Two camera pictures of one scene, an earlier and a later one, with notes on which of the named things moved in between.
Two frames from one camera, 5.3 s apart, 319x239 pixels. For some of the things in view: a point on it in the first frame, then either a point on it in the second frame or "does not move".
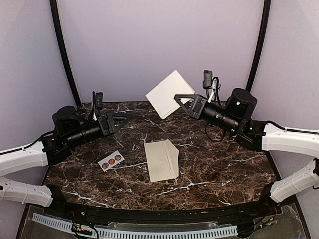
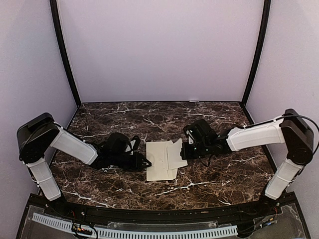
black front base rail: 264,208 does not move
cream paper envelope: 162,159 does not move
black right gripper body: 198,109 -> 194,153
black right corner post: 265,20 does not move
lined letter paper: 162,97 -> 175,160
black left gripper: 107,125 -> 137,163
